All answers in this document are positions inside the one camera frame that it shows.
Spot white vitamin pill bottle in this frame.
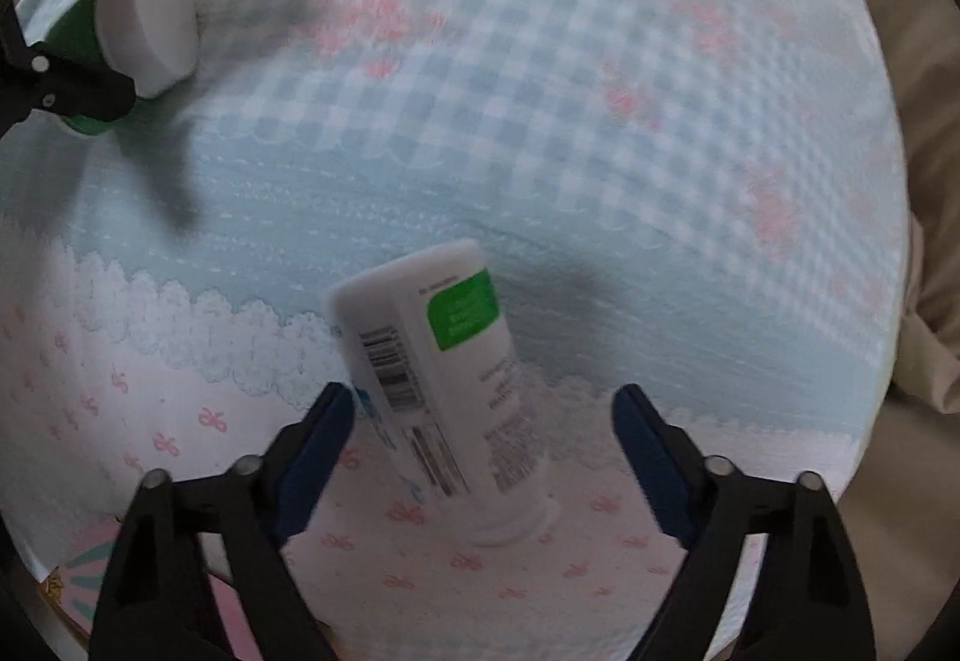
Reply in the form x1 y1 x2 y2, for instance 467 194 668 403
327 239 558 547

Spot white round container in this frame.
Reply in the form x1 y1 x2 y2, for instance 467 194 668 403
94 0 200 99

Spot blue pink patterned tablecloth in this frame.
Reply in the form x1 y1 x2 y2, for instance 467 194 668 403
2 0 908 659

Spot pink cardboard box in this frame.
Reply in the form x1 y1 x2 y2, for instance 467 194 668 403
41 516 263 659

